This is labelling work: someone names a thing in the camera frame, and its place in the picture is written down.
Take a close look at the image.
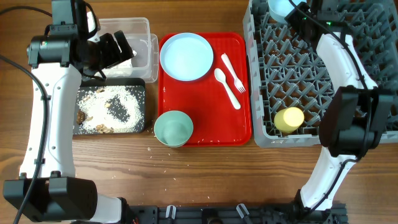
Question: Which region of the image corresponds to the white plastic fork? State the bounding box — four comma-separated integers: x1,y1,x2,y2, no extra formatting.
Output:
221,53,246,93

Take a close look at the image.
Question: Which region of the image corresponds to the red serving tray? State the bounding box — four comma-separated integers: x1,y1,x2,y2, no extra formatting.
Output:
157,32,252,147

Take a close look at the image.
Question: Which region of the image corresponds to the grey dishwasher rack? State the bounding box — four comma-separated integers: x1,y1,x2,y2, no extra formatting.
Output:
243,1,397,147

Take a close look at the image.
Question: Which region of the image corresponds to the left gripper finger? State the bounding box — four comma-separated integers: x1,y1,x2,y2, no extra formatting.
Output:
99,32,123,68
114,30,134,61

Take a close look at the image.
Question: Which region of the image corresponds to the food scraps and rice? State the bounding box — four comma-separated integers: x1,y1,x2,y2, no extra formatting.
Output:
76,86,146,134

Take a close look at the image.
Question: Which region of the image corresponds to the white plastic spoon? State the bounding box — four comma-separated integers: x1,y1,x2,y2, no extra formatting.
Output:
214,68,241,110

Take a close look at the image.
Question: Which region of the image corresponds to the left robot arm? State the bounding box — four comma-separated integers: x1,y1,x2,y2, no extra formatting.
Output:
3,0,138,223

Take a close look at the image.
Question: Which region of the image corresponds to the small light blue bowl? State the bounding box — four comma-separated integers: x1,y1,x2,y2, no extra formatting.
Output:
268,0,308,24

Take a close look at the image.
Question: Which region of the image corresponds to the mint green bowl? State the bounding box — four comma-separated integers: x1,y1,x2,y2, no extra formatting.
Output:
154,110,193,147

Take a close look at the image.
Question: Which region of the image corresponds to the light blue plate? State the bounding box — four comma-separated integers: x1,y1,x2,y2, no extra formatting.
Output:
160,32,214,82

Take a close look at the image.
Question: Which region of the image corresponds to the white napkin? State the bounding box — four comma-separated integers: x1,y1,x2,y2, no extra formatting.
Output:
103,58,136,77

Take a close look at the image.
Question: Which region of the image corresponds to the yellow plastic cup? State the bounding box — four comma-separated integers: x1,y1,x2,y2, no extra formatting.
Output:
274,107,304,133

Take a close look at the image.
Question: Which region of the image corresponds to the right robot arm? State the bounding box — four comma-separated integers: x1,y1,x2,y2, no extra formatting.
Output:
285,2,394,220

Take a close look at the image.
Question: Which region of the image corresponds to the black food waste tray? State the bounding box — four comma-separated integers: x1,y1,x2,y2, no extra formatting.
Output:
73,77,147,136

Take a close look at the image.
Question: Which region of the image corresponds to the clear plastic waste bin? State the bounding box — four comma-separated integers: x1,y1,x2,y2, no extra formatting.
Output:
98,17,159,83

